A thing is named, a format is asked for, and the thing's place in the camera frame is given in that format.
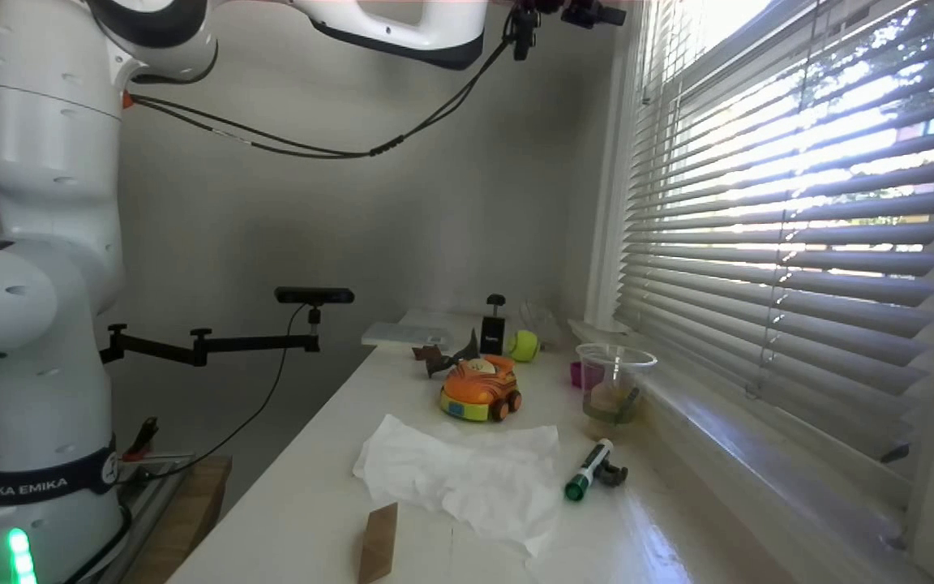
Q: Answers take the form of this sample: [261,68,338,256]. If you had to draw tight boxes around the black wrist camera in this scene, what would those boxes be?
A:
[556,0,630,31]

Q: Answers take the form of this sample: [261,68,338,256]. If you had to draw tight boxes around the black bar camera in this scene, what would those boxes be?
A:
[273,282,355,326]

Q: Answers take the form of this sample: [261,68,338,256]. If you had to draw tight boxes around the aluminium rail frame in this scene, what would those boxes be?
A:
[97,468,184,579]

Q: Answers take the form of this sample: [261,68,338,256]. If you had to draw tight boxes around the white window frame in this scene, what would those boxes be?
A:
[581,0,934,584]

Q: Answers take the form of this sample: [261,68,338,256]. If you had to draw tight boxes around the wooden platform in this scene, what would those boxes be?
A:
[122,452,232,584]

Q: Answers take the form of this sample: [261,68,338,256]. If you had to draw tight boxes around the green white marker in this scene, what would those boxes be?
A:
[562,433,619,502]

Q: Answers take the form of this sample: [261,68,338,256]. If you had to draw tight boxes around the brown wooden chunk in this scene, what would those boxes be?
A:
[410,340,457,378]

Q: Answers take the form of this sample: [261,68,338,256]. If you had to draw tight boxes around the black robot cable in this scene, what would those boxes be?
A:
[122,2,543,162]

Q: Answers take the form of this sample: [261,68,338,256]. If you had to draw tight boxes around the yellow-green tennis ball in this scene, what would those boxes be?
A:
[506,326,543,367]

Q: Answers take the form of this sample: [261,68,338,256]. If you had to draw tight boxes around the white slatted window blinds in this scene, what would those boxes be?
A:
[606,0,934,511]

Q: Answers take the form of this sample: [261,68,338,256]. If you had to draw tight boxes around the thin black camera cable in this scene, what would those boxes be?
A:
[161,303,315,477]

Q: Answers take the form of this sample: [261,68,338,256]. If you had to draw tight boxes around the white paper towel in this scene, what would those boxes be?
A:
[349,411,563,562]

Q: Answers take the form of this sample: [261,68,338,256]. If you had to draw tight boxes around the black marker cap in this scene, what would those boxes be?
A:
[593,458,632,489]

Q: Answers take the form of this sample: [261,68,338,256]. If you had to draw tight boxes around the orange toy car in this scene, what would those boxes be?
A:
[434,353,523,424]

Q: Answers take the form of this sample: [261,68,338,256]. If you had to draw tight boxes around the pink plastic cup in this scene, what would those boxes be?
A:
[566,353,609,393]

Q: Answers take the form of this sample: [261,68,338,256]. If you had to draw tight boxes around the flat wooden block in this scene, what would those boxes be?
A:
[353,498,403,584]

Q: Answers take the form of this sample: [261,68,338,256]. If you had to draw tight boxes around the black red clamp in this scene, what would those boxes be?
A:
[120,416,161,468]

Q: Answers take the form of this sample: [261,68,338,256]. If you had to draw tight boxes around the clear plastic cup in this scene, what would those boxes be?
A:
[574,340,662,428]

